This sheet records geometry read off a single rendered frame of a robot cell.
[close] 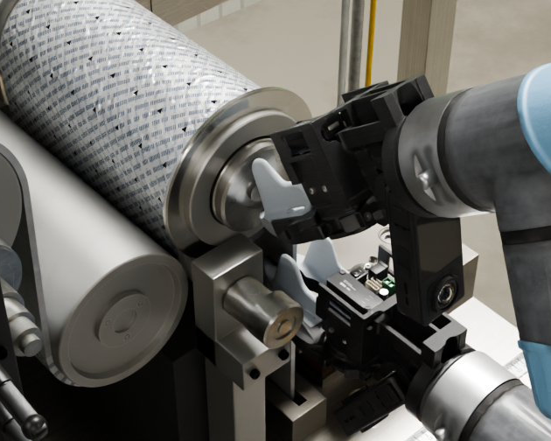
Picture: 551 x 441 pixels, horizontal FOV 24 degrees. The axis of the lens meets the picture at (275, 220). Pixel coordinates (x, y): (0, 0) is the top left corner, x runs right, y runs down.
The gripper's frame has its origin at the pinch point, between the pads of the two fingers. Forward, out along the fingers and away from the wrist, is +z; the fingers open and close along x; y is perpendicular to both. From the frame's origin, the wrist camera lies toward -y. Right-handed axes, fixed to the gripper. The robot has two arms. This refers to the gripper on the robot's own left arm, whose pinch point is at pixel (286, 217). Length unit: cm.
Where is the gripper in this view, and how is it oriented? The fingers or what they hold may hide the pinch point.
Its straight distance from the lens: 95.9
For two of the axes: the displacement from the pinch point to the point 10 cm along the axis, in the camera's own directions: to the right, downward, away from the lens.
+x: -7.5, 4.5, -4.9
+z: -5.1, 0.8, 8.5
